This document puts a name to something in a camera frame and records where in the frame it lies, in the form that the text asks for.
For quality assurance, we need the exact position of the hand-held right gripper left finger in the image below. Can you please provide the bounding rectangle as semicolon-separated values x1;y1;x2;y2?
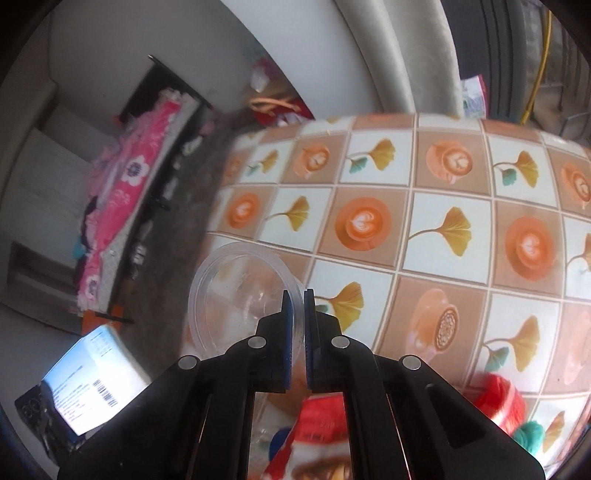
58;290;298;480

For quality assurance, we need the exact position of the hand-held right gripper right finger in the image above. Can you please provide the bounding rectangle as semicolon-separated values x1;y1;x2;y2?
302;288;546;480

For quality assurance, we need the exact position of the clear plastic cup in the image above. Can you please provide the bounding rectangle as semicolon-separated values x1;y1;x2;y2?
187;242;309;358

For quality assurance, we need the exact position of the red and white snack bag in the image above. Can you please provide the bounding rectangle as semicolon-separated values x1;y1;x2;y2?
259;397;358;480

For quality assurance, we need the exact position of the clear plastic bottle blue cap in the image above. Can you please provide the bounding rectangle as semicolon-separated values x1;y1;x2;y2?
253;406;296;467

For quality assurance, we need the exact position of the coffee and leaf print tablecloth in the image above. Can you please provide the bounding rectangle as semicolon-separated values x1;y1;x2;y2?
178;112;591;480

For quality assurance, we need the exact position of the white box with barcode label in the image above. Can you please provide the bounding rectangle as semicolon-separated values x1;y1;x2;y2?
41;324;153;437

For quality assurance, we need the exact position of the clear plastic bag red print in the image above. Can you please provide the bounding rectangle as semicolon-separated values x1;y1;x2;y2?
462;373;529;437

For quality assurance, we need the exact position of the row of shoes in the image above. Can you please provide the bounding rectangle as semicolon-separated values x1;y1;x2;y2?
124;134;208;278

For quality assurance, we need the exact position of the pink flower print blanket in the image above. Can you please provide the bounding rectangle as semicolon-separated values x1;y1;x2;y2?
69;90;199;315

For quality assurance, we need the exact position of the white pink plastic bag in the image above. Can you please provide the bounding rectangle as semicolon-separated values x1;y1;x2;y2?
249;65;273;90

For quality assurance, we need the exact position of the black device box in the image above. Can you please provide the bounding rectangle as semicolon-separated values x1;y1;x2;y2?
14;385;88;457

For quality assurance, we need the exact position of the black bed headboard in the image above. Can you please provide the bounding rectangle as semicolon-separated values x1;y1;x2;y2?
113;54;215;125

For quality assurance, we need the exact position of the red green printed packet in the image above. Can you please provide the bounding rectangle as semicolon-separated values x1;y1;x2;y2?
459;75;488;120

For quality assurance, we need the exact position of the dark ribbed cabinet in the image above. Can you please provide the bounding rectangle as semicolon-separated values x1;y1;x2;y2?
441;0;550;121

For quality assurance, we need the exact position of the yellow broom stick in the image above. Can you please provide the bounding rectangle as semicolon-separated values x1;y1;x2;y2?
521;9;553;125

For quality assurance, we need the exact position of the orange handled bag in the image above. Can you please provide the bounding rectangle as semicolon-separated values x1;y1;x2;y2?
247;95;315;127

